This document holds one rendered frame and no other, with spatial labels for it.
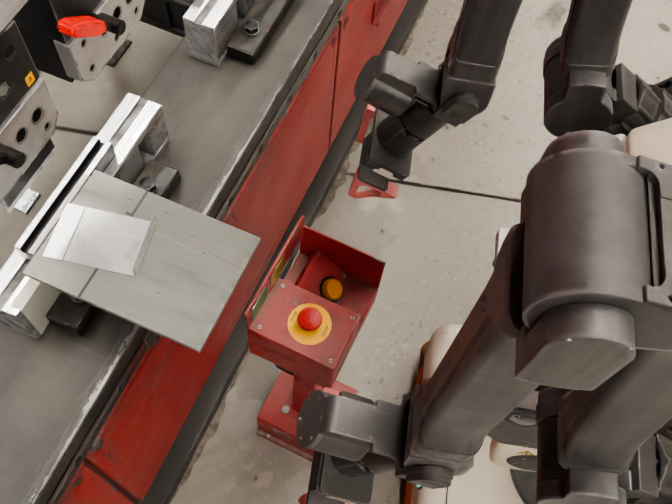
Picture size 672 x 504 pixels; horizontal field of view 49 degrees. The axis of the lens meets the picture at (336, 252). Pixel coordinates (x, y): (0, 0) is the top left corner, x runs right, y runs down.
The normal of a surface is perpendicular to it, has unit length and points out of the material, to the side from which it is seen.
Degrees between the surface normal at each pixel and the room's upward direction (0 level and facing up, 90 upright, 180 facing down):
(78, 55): 90
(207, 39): 90
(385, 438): 27
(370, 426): 23
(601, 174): 6
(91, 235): 0
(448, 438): 81
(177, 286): 0
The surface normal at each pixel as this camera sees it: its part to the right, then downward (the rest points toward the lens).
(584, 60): -0.22, 0.73
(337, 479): 0.51, -0.33
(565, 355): -0.14, 0.88
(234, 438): 0.06, -0.45
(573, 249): -0.46, -0.47
